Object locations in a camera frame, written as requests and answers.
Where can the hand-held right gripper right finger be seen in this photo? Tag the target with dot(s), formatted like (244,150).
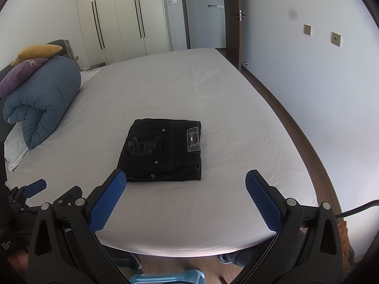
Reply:
(263,201)

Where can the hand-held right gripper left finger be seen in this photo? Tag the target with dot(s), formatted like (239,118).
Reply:
(106,201)

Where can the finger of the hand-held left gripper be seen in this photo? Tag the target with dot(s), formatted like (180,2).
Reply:
(35,188)
(71,194)

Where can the black pants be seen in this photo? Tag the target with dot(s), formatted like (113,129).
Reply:
(165,153)

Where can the person's left hand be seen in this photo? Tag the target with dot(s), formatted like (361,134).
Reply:
(18,261)

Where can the person's right leg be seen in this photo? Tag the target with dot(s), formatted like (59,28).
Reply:
(237,257)

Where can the orange cloth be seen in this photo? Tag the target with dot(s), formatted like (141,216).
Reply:
(343,239)

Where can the blue rolled duvet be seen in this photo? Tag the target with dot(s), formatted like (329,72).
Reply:
(50,94)

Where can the black metal rack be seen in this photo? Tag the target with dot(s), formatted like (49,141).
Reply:
(358,208)

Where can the light blue plastic stool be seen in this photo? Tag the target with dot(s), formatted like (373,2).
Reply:
(165,277)

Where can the purple pillow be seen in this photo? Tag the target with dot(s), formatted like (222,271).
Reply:
(20,74)

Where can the bed with white sheet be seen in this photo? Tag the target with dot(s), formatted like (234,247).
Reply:
(207,94)

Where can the dark nightstand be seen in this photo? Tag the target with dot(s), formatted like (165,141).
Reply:
(99,64)

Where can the yellow pillow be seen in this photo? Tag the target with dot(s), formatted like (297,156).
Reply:
(38,51)

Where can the cream wardrobe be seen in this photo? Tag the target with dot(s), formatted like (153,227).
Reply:
(118,20)

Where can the brass wall socket plate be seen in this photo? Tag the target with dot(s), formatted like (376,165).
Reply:
(307,29)
(336,39)

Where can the brown door frame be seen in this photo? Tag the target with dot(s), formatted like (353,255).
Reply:
(183,6)

